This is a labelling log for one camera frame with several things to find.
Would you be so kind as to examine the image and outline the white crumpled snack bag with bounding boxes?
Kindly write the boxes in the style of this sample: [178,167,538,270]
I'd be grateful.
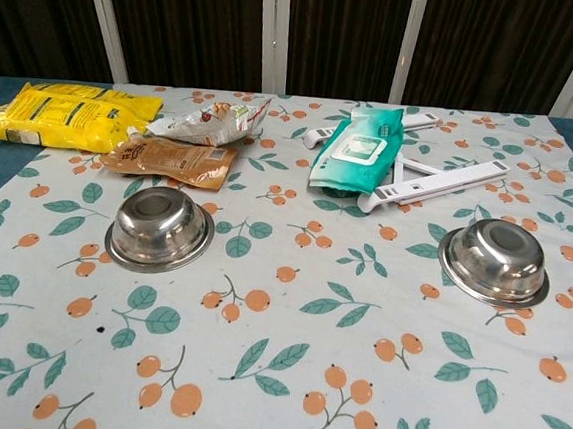
[144,86,274,153]

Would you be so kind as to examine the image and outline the brown spouted sauce pouch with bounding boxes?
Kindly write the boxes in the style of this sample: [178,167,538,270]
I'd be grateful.
[97,124,240,193]

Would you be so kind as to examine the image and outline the teal wet wipes pack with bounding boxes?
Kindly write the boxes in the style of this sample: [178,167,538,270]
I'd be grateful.
[307,101,408,198]

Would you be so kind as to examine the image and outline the white folding laptop stand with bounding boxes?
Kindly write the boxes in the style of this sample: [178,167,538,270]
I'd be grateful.
[296,102,515,227]

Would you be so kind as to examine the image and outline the yellow food bag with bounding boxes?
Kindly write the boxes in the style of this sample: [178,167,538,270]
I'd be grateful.
[0,90,153,158]
[18,78,166,120]

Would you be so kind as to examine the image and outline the floral tablecloth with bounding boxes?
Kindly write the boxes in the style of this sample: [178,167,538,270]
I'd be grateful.
[0,68,573,429]

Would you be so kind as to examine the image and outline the steel bowl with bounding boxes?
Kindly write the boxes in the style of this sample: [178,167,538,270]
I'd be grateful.
[433,213,557,312]
[102,182,219,278]

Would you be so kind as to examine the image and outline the dark folding screen white frames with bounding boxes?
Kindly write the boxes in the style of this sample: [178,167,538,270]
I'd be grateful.
[0,0,573,131]

